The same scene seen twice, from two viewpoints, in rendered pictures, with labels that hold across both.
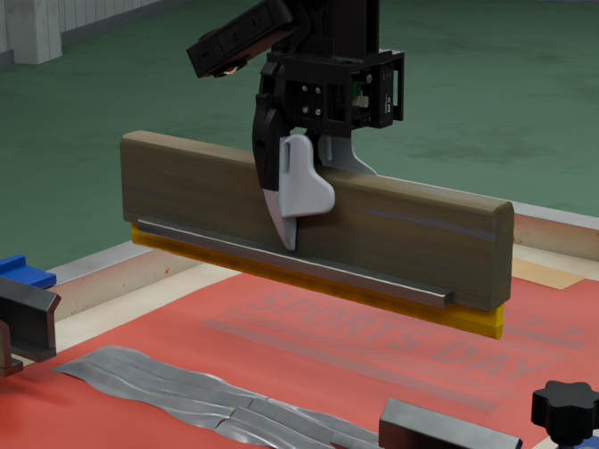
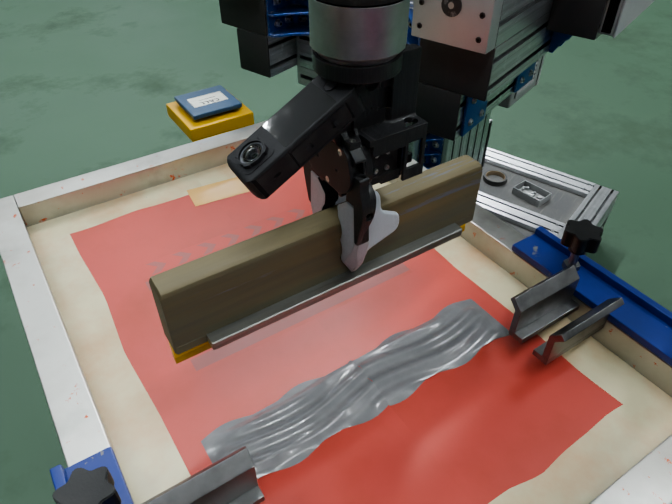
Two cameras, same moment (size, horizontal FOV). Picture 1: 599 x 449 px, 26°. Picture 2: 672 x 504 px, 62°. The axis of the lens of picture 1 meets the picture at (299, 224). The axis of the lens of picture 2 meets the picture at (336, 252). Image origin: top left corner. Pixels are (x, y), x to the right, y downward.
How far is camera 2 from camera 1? 91 cm
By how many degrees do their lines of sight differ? 64
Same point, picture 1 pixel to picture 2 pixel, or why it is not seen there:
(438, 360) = not seen: hidden behind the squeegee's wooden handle
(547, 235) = (195, 163)
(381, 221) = (414, 212)
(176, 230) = (257, 323)
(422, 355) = not seen: hidden behind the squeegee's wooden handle
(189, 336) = (217, 381)
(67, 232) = not seen: outside the picture
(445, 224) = (455, 189)
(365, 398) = (370, 314)
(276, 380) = (324, 350)
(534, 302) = (270, 203)
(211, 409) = (366, 397)
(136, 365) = (263, 428)
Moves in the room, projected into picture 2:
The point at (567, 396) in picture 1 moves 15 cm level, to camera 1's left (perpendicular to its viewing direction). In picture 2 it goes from (587, 231) to (585, 325)
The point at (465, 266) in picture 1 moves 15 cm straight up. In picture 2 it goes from (463, 205) to (487, 73)
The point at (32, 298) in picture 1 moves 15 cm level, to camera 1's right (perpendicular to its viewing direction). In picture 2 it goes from (228, 472) to (298, 338)
